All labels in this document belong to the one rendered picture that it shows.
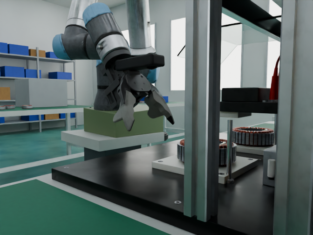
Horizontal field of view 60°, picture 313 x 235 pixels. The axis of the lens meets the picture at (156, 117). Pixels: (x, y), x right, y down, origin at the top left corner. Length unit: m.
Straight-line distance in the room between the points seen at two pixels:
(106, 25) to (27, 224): 0.47
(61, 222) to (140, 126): 0.75
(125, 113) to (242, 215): 0.31
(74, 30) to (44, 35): 7.08
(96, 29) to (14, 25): 6.96
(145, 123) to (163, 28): 5.77
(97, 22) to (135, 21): 0.36
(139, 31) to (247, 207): 0.81
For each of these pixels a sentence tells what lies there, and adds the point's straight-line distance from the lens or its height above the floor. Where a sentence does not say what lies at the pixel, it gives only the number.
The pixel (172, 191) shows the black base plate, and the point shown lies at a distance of 0.41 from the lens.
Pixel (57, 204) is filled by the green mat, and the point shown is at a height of 0.75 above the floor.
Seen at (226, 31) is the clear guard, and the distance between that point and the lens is 0.71.
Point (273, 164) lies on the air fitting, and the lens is 0.44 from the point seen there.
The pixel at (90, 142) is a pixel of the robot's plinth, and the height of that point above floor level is 0.73.
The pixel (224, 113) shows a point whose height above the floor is 0.88.
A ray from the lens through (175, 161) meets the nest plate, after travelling 0.53.
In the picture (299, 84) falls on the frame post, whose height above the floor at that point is 0.92.
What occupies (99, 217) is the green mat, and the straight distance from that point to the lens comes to 0.38.
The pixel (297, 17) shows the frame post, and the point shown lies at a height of 0.98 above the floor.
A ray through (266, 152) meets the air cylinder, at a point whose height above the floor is 0.82.
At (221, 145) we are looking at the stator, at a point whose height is 0.82.
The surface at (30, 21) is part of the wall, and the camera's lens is 7.82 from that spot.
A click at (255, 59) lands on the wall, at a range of 5.55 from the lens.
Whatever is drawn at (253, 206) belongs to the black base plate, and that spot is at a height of 0.77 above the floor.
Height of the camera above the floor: 0.91
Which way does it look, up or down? 5 degrees down
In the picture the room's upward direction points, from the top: straight up
